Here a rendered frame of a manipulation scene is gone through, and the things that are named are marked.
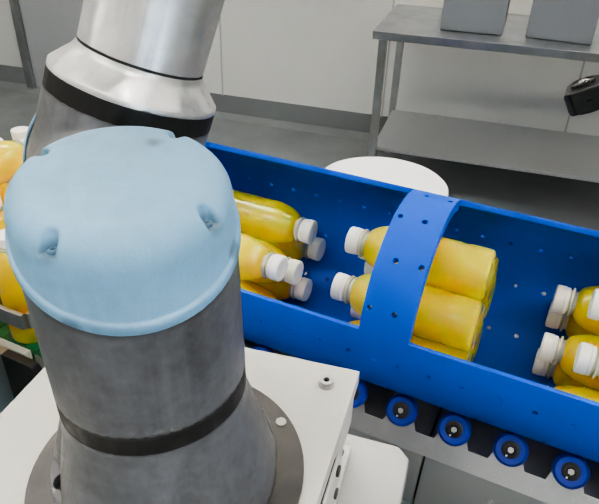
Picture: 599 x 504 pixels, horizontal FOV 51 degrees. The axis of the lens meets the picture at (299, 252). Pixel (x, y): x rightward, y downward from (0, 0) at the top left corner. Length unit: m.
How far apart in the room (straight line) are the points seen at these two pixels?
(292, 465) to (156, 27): 0.30
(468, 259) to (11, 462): 0.57
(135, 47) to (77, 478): 0.26
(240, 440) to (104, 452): 0.08
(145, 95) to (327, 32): 3.85
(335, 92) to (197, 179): 4.01
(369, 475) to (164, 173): 0.36
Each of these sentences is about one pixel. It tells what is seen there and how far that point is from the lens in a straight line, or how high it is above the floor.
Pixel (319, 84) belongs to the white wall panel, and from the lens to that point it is 4.34.
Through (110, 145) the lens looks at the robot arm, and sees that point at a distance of 0.36.
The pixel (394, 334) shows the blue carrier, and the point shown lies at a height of 1.12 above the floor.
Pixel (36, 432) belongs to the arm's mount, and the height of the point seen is 1.24.
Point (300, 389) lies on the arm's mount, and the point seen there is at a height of 1.25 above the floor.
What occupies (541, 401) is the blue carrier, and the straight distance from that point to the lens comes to 0.79.
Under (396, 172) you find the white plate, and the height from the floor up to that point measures 1.04.
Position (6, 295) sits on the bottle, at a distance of 1.11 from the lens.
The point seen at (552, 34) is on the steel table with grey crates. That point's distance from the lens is 3.34.
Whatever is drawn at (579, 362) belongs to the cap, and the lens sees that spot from 0.83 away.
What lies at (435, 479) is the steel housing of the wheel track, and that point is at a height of 0.88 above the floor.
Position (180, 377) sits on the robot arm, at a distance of 0.34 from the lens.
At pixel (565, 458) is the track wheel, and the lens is 0.90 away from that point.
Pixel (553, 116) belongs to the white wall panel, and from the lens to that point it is 4.24.
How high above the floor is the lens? 1.62
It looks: 33 degrees down
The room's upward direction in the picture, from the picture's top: 2 degrees clockwise
